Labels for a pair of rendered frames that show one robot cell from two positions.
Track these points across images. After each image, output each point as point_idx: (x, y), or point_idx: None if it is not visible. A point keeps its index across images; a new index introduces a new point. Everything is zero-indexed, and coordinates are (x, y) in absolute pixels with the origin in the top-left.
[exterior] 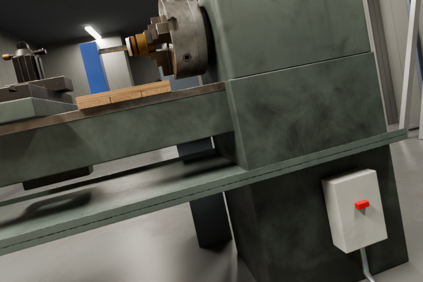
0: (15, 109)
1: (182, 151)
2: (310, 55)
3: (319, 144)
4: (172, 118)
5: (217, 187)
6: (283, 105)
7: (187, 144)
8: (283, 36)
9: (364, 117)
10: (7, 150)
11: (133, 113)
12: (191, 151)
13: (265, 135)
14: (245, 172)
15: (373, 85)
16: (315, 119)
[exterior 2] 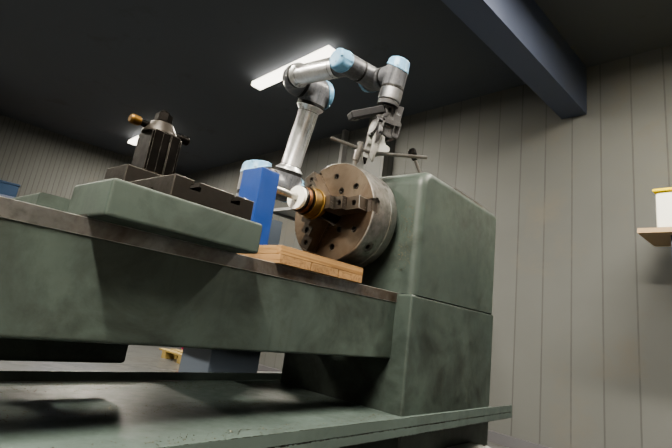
0: (241, 232)
1: (216, 364)
2: (462, 298)
3: (451, 402)
4: (349, 317)
5: (401, 428)
6: (439, 344)
7: (227, 355)
8: (452, 269)
9: (479, 382)
10: (174, 283)
11: (320, 294)
12: (227, 368)
13: (422, 375)
14: (422, 416)
15: (489, 350)
16: (454, 370)
